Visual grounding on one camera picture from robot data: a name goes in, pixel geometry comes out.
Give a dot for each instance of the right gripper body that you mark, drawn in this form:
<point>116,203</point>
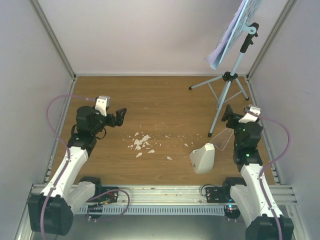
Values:
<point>230,123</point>

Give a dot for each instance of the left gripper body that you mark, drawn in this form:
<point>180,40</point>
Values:
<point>111,122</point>

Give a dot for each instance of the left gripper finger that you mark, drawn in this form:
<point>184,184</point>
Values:
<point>120,113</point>
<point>119,121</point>

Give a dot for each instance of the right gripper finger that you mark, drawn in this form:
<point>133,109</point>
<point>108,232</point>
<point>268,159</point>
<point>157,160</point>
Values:
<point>229,109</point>
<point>226,116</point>

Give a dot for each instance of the clear plastic metronome cover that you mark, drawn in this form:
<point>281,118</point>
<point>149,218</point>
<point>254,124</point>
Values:
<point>221,140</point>

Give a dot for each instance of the white metronome body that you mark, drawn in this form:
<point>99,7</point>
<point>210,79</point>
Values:
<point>202,159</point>

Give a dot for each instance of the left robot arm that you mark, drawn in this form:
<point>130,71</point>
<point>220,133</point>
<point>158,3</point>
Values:
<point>52,210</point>

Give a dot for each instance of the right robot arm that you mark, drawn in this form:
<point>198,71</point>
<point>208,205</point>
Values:
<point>263,218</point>

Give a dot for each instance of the white debris pile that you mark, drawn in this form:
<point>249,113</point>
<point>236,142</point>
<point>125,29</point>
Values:
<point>138,144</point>

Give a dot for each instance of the sheet music paper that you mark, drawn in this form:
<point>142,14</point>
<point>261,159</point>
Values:
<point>215,58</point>

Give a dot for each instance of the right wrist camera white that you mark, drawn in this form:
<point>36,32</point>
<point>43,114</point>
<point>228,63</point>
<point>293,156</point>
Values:
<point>252,114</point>

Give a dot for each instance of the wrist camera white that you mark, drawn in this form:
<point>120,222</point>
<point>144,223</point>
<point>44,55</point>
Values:
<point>102,104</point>
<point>252,114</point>

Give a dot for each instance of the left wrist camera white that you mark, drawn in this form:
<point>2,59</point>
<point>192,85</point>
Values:
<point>102,104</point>

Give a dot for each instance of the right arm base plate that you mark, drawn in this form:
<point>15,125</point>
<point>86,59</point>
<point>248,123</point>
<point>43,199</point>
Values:
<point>215,194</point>

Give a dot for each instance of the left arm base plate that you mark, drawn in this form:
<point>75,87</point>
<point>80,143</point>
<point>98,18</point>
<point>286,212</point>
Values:
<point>109,198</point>

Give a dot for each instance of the aluminium front rail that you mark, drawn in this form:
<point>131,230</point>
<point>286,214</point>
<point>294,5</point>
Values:
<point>182,195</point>

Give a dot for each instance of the slotted cable duct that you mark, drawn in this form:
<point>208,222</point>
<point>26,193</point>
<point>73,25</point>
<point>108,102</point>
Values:
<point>197,210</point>

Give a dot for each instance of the right aluminium frame post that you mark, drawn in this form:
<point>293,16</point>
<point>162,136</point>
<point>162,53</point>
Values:
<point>285,12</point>

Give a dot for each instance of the aluminium frame post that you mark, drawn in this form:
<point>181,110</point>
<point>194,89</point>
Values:
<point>52,36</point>
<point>285,12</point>

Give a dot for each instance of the left aluminium frame post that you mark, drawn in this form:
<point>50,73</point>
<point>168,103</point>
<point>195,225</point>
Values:
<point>52,36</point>

